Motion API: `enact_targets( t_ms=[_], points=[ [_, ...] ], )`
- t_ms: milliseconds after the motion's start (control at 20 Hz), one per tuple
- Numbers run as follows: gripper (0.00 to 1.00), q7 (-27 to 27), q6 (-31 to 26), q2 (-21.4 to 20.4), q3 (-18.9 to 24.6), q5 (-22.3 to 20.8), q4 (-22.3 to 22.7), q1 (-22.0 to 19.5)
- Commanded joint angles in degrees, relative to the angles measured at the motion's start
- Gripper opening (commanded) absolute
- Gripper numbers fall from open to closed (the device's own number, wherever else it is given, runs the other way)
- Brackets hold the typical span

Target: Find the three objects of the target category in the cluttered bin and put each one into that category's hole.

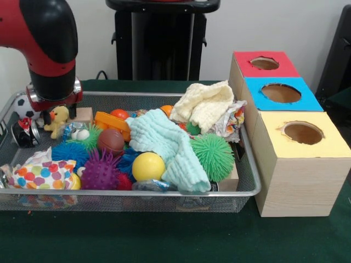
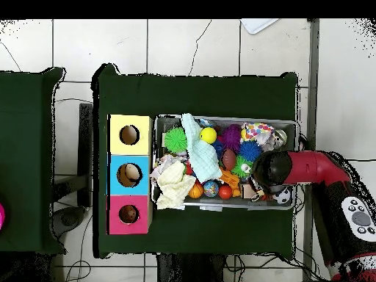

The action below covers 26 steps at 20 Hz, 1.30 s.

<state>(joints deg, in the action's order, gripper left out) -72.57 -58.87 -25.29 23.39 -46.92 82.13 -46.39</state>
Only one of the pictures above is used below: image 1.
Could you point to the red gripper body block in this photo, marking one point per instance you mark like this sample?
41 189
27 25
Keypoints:
55 105

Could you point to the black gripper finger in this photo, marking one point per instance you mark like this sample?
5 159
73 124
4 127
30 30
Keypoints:
72 111
46 116

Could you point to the yellow plush duck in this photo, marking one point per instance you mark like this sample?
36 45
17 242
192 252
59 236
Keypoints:
57 117

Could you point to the multicoloured patterned cloth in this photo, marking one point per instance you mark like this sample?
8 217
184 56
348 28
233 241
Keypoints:
41 172

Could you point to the mint green waffle cloth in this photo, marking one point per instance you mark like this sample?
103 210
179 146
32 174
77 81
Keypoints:
170 148

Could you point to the cream waffle cloth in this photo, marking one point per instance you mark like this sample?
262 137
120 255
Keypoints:
203 104

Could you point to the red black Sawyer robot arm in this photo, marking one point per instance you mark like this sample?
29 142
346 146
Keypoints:
41 35

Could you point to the clear mesh bin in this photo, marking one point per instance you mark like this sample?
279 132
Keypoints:
246 175

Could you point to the wooden box with three holes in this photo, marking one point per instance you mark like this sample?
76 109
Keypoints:
301 186

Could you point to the small soccer ball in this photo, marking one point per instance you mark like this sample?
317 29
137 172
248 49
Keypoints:
23 108

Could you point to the green spiky ball with eyes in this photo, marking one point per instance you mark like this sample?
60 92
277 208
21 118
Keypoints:
89 134

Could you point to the plain blue spiky ball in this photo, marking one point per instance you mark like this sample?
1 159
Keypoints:
68 153

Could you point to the brown toy football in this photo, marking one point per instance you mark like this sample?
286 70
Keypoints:
111 141

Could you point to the purple spiky toy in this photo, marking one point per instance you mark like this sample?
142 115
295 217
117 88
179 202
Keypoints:
100 172

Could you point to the smooth yellow ball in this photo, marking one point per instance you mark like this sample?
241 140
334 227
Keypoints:
148 166

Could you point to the plain green spiky ball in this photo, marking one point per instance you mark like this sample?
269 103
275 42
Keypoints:
212 156

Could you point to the dark green tablecloth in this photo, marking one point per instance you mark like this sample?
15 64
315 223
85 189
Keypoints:
164 238

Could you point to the black upright panel stand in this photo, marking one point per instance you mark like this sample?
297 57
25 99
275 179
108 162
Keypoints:
337 54

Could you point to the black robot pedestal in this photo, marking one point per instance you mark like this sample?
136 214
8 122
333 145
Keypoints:
159 49

